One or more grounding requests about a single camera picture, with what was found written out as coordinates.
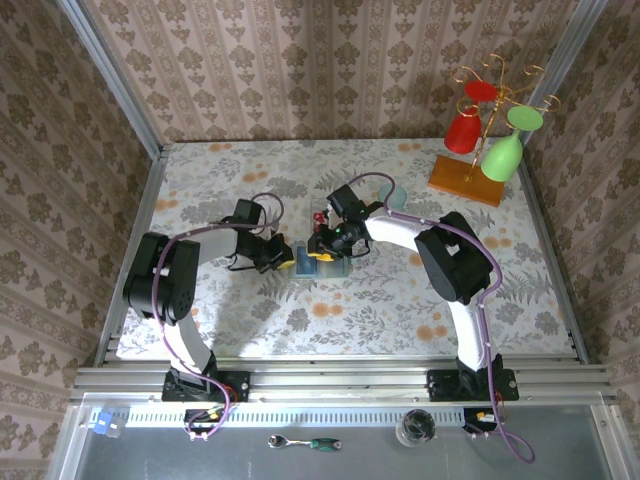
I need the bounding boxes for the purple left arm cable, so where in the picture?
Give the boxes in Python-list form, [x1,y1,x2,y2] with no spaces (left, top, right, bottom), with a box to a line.
[154,192,285,442]

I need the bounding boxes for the blue plug connector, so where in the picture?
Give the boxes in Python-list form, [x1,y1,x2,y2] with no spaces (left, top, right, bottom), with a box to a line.
[91,409,125,440]

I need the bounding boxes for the ratchet wrench green handle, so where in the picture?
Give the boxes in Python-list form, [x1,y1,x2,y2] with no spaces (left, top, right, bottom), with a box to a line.
[267,433,343,451]

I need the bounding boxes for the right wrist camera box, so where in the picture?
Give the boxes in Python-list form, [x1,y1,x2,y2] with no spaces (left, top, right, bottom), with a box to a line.
[326,183,370,222]

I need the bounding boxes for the aluminium side rail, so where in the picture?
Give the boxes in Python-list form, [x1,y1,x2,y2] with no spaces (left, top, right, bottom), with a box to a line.
[93,144,174,369]
[516,162,591,365]

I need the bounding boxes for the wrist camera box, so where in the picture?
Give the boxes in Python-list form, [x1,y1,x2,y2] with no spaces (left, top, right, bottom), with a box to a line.
[326,183,370,222]
[232,198,266,227]

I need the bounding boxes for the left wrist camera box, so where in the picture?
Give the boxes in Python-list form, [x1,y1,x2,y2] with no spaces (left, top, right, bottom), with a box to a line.
[232,198,266,227]

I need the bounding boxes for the aluminium frame cross rail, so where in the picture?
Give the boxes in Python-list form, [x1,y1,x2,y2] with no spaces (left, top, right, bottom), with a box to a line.
[69,363,619,404]

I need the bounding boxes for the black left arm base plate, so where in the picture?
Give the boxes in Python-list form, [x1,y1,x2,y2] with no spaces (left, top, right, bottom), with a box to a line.
[162,370,251,402]

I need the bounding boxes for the blue credit card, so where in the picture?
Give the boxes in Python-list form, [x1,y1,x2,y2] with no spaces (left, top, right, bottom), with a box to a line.
[294,245,320,277]

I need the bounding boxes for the gold wire rack wooden base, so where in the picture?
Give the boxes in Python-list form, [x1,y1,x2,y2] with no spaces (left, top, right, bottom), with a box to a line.
[427,52,563,208]

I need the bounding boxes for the floral tablecloth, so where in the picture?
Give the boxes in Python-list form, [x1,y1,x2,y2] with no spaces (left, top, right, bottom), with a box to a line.
[115,138,575,359]

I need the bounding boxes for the red plastic wine glass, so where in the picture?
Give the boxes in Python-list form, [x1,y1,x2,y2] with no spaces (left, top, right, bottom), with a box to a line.
[443,80,500,155]

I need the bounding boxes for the aluminium frame post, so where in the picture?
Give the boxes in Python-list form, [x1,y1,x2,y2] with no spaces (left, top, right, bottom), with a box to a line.
[519,0,612,166]
[58,0,171,160]

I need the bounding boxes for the white slotted cable duct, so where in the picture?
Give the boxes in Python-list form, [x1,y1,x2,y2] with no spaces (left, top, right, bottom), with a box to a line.
[124,405,469,429]

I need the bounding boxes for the teal plastic cup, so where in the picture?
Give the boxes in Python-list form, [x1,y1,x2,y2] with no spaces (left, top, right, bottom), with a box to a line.
[377,184,407,211]

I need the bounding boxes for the clear glass jar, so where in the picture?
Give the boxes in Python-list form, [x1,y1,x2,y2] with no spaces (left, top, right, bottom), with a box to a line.
[394,408,437,449]

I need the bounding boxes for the green plastic wine glass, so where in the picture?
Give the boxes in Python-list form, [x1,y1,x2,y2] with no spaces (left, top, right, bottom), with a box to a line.
[480,105,544,182]

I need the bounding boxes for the grey metal shelf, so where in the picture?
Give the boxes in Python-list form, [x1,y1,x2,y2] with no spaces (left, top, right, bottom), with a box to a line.
[47,399,621,480]

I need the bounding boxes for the black wired connector block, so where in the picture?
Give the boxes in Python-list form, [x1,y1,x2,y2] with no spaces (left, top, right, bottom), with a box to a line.
[183,407,227,442]
[462,407,505,437]

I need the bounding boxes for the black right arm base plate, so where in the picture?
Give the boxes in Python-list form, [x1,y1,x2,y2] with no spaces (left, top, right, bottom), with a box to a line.
[427,368,520,402]

